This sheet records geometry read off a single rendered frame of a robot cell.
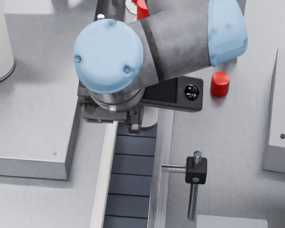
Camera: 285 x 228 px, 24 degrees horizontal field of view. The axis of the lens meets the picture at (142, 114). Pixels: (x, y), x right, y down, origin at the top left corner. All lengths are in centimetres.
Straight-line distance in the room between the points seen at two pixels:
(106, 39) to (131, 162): 38
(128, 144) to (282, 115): 26
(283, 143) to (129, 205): 27
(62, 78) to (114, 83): 49
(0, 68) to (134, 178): 32
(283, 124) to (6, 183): 46
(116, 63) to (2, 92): 50
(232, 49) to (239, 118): 46
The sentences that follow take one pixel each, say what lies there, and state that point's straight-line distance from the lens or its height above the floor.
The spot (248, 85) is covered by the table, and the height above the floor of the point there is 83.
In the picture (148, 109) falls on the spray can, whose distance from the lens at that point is 105.
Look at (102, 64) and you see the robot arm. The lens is 69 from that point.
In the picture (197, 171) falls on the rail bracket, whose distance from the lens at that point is 93.
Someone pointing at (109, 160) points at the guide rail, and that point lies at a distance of 101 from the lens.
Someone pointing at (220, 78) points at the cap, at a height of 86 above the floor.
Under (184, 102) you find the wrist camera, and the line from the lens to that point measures 89.
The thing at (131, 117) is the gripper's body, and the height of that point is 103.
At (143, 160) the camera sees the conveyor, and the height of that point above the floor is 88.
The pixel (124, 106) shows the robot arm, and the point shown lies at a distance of 81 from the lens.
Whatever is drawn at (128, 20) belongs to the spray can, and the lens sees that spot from 107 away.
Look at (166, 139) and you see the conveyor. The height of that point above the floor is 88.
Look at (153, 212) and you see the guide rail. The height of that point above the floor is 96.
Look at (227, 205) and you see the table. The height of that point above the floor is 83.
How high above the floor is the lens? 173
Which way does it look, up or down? 50 degrees down
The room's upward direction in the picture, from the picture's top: straight up
